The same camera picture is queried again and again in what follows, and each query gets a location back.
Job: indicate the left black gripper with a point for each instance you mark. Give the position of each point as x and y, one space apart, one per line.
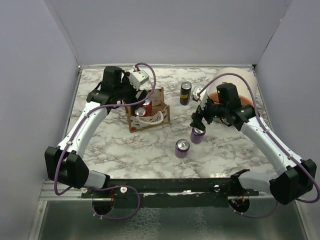
126 80

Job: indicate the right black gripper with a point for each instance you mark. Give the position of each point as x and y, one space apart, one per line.
197 122

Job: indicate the red cola can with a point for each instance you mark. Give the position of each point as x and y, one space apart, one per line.
140 112
148 106

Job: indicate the red cola can front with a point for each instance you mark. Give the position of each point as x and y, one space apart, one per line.
140 112

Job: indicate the watermelon canvas tote bag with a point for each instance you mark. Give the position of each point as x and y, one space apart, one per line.
154 112

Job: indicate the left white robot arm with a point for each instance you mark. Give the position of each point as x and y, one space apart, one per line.
64 163

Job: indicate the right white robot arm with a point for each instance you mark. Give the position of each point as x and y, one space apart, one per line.
294 176

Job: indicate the purple can near right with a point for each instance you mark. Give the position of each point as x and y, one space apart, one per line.
197 135

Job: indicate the purple can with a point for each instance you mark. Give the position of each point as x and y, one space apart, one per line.
182 147
197 135

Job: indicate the black and yellow can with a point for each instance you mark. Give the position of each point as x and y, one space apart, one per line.
185 93

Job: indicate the purple can near centre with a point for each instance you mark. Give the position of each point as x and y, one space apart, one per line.
182 147

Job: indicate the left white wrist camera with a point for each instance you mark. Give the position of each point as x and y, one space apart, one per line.
138 78

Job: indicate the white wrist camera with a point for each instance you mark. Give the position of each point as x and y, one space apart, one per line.
138 78
200 95

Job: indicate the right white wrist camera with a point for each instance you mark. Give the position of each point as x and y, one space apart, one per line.
200 95

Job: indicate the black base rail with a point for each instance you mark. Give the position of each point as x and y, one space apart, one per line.
169 192

